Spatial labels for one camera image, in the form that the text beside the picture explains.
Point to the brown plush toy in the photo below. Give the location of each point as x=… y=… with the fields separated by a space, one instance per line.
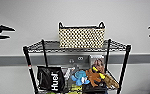
x=111 y=81

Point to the pale basket with white lining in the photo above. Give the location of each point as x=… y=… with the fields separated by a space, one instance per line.
x=81 y=37

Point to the white plastic package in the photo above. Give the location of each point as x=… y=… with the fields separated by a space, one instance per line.
x=68 y=72

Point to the orange plush toy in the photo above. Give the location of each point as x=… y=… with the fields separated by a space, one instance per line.
x=95 y=77

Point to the doll picture box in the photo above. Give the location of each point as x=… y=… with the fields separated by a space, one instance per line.
x=97 y=62

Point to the black bag with white print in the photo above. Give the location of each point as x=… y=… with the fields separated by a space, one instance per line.
x=51 y=79

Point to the blue plush toy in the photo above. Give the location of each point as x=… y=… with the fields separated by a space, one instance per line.
x=79 y=78

